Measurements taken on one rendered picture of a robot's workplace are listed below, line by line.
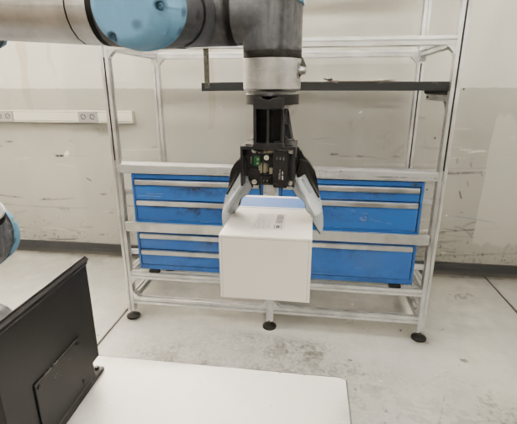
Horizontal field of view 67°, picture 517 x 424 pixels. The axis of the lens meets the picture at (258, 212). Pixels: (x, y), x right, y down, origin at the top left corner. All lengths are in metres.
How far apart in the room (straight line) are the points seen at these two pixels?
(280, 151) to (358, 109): 2.36
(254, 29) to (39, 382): 0.67
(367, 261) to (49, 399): 1.68
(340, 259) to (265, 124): 1.69
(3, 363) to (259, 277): 0.42
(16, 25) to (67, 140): 2.91
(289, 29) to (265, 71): 0.06
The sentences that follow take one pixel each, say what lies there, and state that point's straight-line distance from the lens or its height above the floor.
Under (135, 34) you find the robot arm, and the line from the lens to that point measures 0.41.
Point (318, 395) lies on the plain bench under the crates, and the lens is 0.92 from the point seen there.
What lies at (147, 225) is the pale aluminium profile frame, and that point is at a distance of 2.24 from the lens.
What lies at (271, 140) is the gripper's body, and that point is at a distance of 0.52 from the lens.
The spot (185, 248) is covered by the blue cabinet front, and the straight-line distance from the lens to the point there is 2.26.
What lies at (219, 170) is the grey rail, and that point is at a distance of 2.05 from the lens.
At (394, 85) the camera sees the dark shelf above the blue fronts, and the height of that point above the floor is 1.33.
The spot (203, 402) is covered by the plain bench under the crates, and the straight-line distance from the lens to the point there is 0.91.
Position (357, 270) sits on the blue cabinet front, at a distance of 2.20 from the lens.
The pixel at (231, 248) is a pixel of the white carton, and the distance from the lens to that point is 0.51.
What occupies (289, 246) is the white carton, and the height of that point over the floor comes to 1.13.
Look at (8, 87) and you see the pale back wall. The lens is 3.63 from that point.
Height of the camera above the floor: 1.32
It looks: 17 degrees down
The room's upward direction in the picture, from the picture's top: straight up
